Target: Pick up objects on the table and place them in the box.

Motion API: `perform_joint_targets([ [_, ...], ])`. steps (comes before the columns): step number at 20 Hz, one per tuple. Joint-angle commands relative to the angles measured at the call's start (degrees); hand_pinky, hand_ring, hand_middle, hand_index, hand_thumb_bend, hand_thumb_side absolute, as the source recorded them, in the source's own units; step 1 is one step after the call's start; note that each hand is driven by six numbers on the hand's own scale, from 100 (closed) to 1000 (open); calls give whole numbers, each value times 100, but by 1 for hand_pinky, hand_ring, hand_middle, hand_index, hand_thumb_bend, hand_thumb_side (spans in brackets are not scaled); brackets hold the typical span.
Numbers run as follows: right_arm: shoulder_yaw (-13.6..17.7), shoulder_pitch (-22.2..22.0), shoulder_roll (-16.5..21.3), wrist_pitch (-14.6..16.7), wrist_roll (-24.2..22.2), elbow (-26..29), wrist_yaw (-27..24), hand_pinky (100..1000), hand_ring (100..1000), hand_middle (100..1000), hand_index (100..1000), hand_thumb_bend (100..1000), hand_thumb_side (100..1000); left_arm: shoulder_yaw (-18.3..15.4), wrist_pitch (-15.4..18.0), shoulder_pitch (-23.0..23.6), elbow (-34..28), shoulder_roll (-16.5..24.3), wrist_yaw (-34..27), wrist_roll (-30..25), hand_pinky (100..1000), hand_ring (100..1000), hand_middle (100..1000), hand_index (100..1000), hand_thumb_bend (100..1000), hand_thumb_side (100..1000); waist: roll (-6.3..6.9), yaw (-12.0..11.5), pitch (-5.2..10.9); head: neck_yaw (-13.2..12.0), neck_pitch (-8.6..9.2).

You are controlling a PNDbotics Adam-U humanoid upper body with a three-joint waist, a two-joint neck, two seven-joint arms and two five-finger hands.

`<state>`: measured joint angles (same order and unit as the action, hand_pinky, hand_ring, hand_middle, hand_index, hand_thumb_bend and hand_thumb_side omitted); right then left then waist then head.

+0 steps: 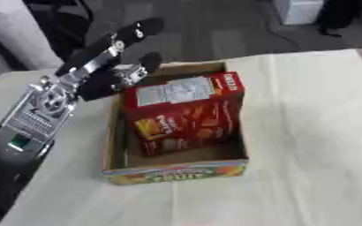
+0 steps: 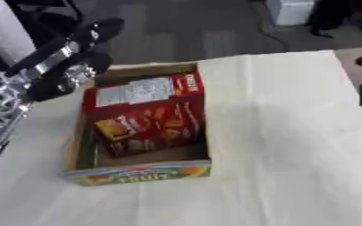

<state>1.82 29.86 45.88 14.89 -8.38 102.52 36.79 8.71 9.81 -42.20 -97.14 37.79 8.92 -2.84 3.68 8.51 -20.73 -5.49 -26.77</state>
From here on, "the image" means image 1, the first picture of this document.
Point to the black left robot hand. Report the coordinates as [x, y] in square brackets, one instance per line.
[99, 79]

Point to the white cabinet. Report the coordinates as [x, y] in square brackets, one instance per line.
[298, 11]

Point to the red cracker box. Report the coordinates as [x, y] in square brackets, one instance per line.
[186, 114]

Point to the black office chair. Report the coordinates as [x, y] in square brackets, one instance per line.
[60, 26]

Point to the tan cardboard box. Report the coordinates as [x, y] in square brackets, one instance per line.
[174, 170]

